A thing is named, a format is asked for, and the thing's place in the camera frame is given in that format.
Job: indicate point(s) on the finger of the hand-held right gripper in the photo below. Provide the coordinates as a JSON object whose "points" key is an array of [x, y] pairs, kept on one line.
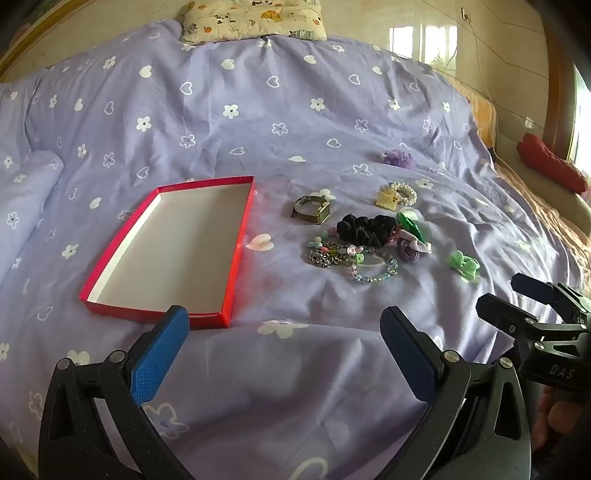
{"points": [[535, 287], [503, 310]]}

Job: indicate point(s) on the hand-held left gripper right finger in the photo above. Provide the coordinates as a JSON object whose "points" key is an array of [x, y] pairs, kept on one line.
{"points": [[408, 351]]}

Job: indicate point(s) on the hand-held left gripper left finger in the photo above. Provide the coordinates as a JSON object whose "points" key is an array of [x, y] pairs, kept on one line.
{"points": [[159, 351]]}

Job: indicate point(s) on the light green bow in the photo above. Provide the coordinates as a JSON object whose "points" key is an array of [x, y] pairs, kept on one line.
{"points": [[464, 265]]}

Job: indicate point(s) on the red shallow box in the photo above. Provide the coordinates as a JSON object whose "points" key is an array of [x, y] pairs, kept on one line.
{"points": [[175, 249]]}

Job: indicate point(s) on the black scrunchie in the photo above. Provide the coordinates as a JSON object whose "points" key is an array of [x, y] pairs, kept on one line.
{"points": [[364, 230]]}

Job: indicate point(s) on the yellow hair claw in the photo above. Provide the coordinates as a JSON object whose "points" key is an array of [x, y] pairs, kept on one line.
{"points": [[387, 198]]}

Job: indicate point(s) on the person's right hand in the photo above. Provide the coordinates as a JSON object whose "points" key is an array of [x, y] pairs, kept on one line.
{"points": [[556, 413]]}

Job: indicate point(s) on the orange bed sheet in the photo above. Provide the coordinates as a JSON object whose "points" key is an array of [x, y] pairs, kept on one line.
{"points": [[545, 207]]}

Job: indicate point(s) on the pink hair clip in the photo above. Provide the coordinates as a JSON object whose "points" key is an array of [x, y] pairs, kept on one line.
{"points": [[391, 240]]}

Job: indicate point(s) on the red cushion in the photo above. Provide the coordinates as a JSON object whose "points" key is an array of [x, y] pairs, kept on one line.
{"points": [[551, 164]]}

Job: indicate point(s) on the purple flower scrunchie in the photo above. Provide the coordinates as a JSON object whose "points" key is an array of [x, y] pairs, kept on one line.
{"points": [[398, 158]]}

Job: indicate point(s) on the purple floral blanket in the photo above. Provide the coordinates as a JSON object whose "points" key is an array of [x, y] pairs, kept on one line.
{"points": [[258, 120]]}

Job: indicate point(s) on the cartoon print pillow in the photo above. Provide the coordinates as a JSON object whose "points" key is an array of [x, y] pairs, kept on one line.
{"points": [[249, 18]]}

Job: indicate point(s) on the wooden door frame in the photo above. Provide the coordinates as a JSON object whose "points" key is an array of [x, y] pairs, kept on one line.
{"points": [[556, 83]]}

